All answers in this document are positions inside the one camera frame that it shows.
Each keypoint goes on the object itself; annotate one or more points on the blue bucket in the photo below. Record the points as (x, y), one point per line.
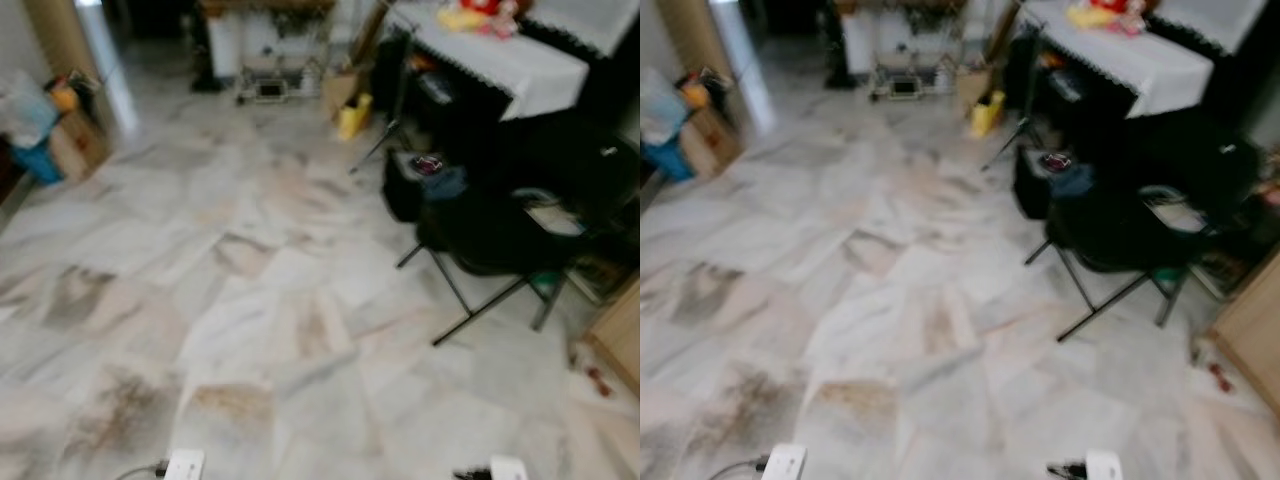
(668, 160)
(38, 162)

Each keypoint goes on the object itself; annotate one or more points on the large cardboard box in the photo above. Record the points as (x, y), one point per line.
(712, 145)
(80, 148)

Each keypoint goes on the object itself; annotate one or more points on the black table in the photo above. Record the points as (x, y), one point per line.
(1180, 150)
(560, 150)

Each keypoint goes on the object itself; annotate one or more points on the clear plastic bag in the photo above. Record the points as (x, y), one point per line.
(25, 110)
(660, 108)

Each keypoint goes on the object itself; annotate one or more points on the small red floor object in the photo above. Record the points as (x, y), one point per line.
(598, 381)
(1219, 377)

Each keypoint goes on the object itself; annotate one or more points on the black folding chair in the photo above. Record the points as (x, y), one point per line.
(490, 240)
(1110, 235)

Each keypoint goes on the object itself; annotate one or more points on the orange round object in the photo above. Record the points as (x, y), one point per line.
(65, 98)
(696, 96)

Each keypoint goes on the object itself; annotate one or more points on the white tablecloth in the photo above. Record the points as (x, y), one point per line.
(520, 65)
(590, 20)
(1150, 62)
(1210, 20)

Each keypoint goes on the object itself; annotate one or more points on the beige curtain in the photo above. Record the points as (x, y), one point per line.
(58, 35)
(692, 32)

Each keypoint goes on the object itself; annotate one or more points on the black bag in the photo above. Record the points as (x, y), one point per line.
(1032, 185)
(403, 188)

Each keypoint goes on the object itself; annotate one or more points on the black tripod stand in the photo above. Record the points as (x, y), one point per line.
(1028, 88)
(398, 90)

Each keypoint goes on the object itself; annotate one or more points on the yellow soft toy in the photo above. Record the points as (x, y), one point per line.
(1085, 15)
(456, 18)

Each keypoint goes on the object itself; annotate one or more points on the yellow bag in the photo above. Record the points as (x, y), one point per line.
(985, 115)
(353, 117)

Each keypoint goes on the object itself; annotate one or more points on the small cardboard box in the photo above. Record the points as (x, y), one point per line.
(338, 92)
(972, 88)

